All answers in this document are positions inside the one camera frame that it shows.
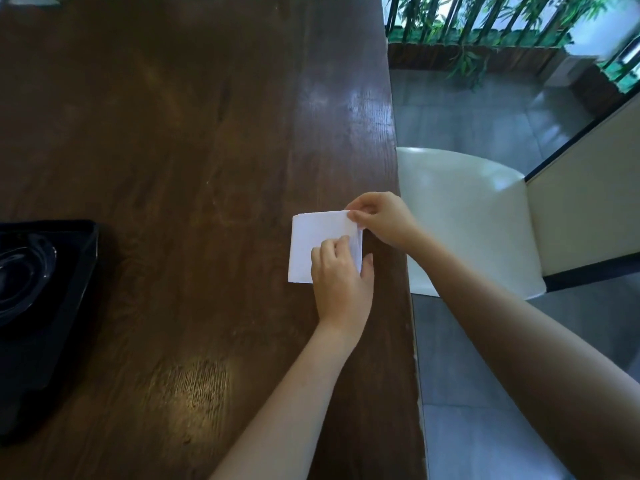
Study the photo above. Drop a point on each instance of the person's left hand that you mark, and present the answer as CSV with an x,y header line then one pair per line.
x,y
342,289

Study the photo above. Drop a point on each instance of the person's right hand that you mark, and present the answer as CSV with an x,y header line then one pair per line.
x,y
390,219

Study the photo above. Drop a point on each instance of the person's right thumb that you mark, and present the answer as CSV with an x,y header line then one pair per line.
x,y
359,218

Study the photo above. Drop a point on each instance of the person's left middle finger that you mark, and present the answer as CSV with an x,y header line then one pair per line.
x,y
328,249

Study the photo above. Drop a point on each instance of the person's left thumb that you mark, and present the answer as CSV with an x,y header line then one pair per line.
x,y
368,268

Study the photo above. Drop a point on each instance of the white paper napkin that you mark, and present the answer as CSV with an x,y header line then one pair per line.
x,y
312,244

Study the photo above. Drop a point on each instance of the person's right forearm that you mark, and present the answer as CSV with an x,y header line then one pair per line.
x,y
525,354

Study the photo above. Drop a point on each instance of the person's left forearm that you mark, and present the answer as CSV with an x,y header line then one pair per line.
x,y
290,409

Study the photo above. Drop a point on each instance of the white chair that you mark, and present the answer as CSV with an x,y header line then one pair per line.
x,y
465,204

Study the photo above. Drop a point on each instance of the green bamboo plants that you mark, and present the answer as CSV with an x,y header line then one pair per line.
x,y
470,62

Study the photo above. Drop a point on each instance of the long wooden planter box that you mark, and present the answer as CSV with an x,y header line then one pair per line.
x,y
500,57

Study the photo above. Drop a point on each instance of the small wooden planter box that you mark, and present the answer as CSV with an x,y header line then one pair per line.
x,y
597,89

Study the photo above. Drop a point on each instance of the black plastic tray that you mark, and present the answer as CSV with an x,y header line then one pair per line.
x,y
60,319

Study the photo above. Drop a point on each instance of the cream partition with black frame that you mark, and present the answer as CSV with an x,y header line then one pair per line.
x,y
585,204

